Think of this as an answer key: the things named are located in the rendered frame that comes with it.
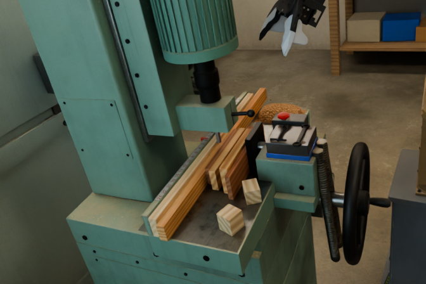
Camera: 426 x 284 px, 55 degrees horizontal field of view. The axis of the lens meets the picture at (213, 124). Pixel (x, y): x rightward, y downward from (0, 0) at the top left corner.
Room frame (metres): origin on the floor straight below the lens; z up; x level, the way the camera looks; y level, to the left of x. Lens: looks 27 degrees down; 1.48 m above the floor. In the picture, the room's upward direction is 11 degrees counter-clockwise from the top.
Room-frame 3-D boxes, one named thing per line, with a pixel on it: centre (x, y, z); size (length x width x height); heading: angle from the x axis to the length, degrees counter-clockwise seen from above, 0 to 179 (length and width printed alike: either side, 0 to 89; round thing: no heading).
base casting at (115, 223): (0.98, 0.10, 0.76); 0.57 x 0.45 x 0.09; 60
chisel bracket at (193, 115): (0.93, 0.01, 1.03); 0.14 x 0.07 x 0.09; 60
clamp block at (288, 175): (0.82, -0.17, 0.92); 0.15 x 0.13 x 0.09; 150
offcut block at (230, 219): (0.65, 0.00, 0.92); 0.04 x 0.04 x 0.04; 39
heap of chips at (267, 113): (1.09, -0.20, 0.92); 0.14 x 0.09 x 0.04; 60
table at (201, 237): (0.86, -0.10, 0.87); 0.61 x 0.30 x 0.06; 150
